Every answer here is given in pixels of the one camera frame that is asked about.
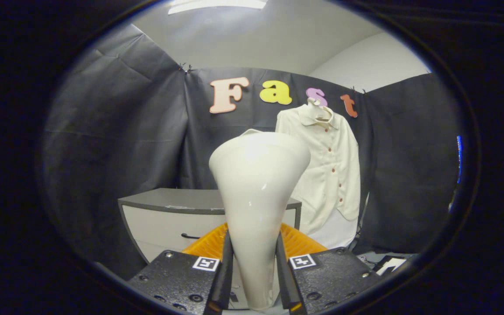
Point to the ceiling light panel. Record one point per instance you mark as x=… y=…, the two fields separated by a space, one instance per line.
x=217 y=5

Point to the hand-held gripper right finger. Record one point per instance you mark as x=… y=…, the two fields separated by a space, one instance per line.
x=330 y=275

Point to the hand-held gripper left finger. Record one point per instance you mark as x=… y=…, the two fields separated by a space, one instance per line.
x=182 y=275

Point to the white garment steamer head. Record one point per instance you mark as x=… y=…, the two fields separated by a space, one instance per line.
x=256 y=188

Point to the thin grey stand pole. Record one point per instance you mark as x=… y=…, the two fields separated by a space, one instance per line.
x=365 y=208

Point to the grey drawer cabinet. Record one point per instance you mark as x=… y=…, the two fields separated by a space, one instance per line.
x=160 y=223

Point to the black backdrop cloth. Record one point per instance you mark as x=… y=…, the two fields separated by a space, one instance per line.
x=116 y=131

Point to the cream button shirt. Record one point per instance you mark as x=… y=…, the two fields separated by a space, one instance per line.
x=330 y=170

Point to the white hanging cloth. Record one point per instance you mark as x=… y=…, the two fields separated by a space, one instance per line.
x=337 y=232

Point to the white plastic hanger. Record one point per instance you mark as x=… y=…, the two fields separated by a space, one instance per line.
x=320 y=111

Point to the white paper sheet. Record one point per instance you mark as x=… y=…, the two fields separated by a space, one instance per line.
x=392 y=266

